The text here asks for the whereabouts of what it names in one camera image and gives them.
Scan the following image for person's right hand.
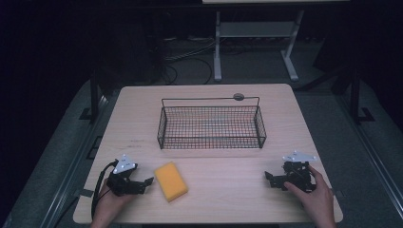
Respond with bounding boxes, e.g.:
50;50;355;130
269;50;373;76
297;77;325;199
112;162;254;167
283;165;336;222

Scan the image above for black floor cables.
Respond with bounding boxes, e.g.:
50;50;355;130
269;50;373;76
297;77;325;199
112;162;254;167
163;37;217;86

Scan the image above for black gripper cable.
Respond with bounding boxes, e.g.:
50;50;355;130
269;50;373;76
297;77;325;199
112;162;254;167
90;160;120;220

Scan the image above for person's left hand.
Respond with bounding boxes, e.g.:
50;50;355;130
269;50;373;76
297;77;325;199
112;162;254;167
93;181;137;224

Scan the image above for yellow sponge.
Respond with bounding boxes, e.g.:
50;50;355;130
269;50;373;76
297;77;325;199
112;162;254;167
153;161;189;203

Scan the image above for black metal stand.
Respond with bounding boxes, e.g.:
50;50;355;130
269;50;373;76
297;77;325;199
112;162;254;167
79;67;107;123
348;67;376;125

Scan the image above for black wire basket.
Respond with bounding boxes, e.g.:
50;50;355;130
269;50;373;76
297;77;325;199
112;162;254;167
156;96;268;150

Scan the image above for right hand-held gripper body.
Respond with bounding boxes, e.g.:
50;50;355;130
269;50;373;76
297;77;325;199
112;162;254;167
278;150;318;193

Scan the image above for white metal desk frame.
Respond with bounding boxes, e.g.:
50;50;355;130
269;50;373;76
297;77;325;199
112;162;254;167
213;9;306;83

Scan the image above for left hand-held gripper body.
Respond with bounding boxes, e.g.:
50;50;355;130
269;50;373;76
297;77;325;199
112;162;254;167
106;153;147;197

